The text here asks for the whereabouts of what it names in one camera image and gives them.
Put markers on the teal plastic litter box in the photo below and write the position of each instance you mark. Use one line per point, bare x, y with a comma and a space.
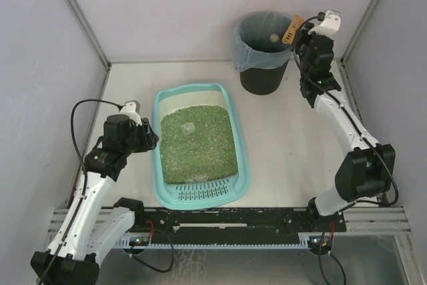
200, 195

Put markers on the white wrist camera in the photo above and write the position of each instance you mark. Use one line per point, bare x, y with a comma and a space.
329, 25
131, 110

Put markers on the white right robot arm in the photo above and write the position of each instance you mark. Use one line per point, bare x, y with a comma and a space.
365, 175

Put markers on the blue trash bag liner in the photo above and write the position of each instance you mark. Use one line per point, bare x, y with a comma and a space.
250, 40

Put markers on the white slotted cable duct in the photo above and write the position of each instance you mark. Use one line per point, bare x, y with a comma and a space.
221, 239

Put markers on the yellow slotted litter scoop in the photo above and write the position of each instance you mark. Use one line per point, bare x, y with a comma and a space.
290, 33

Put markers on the black trash bin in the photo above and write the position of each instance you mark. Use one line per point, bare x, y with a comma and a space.
259, 81

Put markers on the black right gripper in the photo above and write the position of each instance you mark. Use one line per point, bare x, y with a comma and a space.
303, 31

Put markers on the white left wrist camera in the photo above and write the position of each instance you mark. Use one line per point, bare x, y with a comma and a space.
131, 110

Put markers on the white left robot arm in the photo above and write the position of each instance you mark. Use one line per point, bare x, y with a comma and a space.
76, 253

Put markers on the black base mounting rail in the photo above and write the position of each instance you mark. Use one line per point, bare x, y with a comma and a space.
289, 220

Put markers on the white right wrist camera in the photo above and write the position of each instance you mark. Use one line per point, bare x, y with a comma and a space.
329, 25

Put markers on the grey-green litter clump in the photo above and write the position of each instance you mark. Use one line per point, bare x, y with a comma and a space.
274, 38

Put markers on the green cat litter pellets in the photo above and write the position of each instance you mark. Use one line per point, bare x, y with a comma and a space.
197, 145

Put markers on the aluminium frame extrusion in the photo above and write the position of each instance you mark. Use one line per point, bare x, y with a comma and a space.
376, 221

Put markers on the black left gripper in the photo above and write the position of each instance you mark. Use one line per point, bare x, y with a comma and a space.
147, 136

